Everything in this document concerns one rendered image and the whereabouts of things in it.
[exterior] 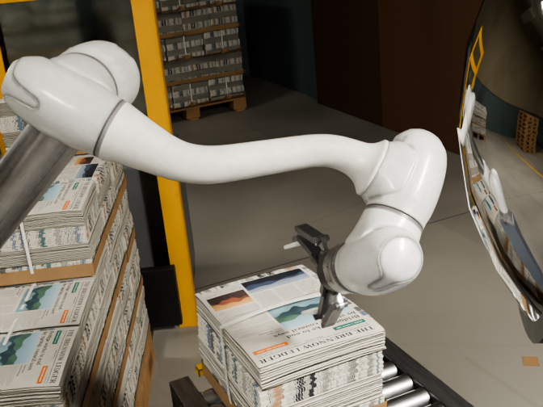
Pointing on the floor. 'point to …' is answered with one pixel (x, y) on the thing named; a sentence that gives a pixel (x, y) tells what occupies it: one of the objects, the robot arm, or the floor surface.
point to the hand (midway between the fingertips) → (300, 278)
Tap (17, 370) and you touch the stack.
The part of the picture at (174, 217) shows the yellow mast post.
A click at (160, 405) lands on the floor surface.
